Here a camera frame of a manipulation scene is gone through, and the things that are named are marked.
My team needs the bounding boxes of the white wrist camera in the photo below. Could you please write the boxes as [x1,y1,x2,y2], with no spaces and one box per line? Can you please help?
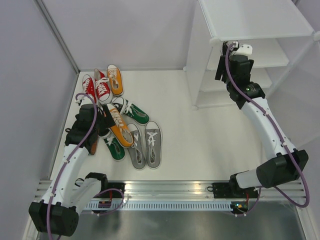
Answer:
[75,95,95,107]
[234,44,253,57]

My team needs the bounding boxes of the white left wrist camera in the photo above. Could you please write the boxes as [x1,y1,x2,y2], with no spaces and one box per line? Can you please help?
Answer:
[75,95,95,107]

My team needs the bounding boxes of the red sneaker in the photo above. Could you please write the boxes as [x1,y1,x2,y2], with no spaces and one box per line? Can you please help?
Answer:
[94,68,113,105]
[82,74,97,104]

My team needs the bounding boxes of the aluminium corner frame post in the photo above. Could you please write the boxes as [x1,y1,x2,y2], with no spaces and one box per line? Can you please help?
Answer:
[33,0,80,75]

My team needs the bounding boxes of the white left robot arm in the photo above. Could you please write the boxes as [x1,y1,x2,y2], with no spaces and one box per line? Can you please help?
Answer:
[28,104,109,237]

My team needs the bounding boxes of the red sneaker right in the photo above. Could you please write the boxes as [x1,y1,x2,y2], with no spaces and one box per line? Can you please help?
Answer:
[94,68,113,105]

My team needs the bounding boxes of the red sneaker left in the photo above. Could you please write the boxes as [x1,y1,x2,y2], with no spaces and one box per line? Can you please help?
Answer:
[82,74,97,104]

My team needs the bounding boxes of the grey sneaker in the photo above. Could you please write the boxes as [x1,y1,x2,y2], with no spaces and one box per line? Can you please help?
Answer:
[127,123,146,170]
[144,121,163,169]

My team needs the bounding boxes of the white slotted cable duct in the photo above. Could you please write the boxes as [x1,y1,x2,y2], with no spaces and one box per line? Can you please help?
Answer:
[84,200,233,212]

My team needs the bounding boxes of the orange sneaker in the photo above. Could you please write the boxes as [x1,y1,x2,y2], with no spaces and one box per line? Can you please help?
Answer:
[106,64,124,96]
[106,103,134,148]

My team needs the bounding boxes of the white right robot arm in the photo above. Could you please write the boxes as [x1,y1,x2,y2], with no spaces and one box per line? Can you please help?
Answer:
[215,53,309,198]

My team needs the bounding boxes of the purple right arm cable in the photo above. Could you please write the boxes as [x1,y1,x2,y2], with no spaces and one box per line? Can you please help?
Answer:
[224,42,311,208]

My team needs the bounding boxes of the white shoe cabinet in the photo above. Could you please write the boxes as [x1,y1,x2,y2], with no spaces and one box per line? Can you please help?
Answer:
[183,0,320,173]

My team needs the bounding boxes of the green sneaker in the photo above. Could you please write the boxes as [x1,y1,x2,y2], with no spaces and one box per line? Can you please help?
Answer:
[111,96,150,125]
[98,132,126,161]

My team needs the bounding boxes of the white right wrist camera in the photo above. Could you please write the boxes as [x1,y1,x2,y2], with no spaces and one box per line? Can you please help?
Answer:
[234,44,253,57]

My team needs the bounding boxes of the green sneaker far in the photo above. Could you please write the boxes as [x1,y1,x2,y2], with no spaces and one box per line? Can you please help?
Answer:
[111,96,150,125]

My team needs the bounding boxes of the aluminium mounting rail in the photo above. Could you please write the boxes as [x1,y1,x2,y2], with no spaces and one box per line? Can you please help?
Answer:
[34,179,308,201]

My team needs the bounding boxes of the green sneaker near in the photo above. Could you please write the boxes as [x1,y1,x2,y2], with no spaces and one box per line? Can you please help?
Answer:
[98,132,126,161]

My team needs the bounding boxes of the black sneaker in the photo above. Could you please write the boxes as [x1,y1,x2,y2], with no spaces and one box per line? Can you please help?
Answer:
[64,134,98,155]
[221,41,239,55]

